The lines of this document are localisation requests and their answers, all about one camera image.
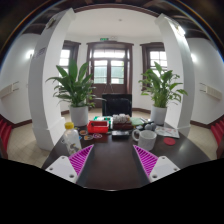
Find brown double door with glass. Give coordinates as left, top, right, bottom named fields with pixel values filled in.
left=86, top=40, right=134, bottom=99

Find red plastic box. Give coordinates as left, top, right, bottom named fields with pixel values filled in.
left=86, top=120, right=110, bottom=135

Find white speckled mug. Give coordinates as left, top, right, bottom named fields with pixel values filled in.
left=131, top=129, right=158, bottom=152

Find green flat box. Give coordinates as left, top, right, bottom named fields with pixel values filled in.
left=92, top=115, right=113, bottom=125

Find brown-framed window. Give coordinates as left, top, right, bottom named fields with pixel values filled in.
left=139, top=42, right=169, bottom=88
left=59, top=40, right=82, bottom=75

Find black office chair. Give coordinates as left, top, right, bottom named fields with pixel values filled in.
left=101, top=93, right=133, bottom=118

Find flat round red coaster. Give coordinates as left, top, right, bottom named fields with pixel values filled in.
left=163, top=136, right=177, bottom=147

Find green plant in white pot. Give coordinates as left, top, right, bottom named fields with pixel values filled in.
left=45, top=59, right=98, bottom=128
left=138, top=61, right=188, bottom=127

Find green book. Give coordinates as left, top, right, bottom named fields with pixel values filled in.
left=129, top=116, right=146, bottom=127

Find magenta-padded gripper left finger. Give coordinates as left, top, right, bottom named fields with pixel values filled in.
left=44, top=143, right=96, bottom=187

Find white wall lamp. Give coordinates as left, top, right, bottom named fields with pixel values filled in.
left=25, top=49, right=35, bottom=60

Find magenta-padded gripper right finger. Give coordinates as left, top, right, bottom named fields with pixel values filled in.
left=132, top=144, right=181, bottom=186

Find clear bottle with yellow cap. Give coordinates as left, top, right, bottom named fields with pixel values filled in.
left=63, top=121, right=83, bottom=156

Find printed paper sheet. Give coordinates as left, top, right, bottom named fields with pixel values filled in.
left=154, top=125, right=181, bottom=139

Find small black flat device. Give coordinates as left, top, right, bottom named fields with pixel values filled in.
left=111, top=130, right=131, bottom=140

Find brown tray with white cups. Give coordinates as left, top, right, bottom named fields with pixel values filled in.
left=112, top=113, right=135, bottom=131

